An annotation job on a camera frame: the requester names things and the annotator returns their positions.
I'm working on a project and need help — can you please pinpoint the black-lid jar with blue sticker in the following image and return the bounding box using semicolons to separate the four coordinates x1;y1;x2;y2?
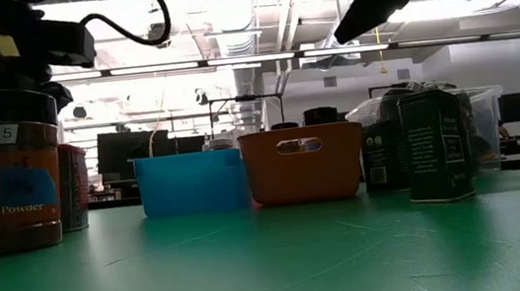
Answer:
0;82;75;256

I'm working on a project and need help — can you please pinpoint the dark green spice tin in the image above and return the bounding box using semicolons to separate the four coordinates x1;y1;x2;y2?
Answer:
358;116;414;196
395;86;479;208

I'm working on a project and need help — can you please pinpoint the large black monitor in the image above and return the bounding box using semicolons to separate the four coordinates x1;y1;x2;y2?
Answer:
93;125;175;185

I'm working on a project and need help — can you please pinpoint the black-lid pepper jar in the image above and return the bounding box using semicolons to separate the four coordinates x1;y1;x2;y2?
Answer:
301;105;340;128

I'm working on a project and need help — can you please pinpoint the clear plastic storage container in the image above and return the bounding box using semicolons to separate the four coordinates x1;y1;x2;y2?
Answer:
341;69;513;188

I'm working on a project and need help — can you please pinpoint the blue plastic bin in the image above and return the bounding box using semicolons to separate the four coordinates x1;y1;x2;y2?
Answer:
132;144;253;223

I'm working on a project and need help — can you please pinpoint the orange plastic bin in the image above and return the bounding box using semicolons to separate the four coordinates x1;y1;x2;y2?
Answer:
237;118;372;212

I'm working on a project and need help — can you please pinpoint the green table mat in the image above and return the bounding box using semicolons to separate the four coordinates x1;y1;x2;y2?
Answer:
0;157;520;291

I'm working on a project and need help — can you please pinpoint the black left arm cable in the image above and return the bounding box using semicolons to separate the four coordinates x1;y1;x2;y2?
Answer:
76;0;175;56

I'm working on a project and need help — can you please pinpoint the black metal frame stand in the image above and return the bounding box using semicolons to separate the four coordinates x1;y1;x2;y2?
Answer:
207;90;288;140

